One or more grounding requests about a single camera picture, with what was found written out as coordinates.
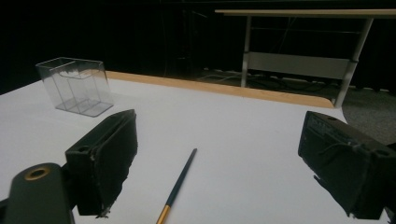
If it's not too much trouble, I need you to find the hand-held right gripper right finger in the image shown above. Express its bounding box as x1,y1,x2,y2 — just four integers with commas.
297,110,396,220

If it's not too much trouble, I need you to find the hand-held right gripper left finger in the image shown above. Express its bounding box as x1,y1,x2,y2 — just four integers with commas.
64,108,139,218

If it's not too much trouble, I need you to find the dark blue and gold pen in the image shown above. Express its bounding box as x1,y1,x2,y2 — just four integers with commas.
155,147,198,224

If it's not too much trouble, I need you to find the clear plastic pen holder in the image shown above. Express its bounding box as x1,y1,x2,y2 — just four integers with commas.
35,56,115,119

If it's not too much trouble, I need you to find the white-legged desk with wooden top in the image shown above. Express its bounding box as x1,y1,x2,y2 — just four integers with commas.
214,8,396,109

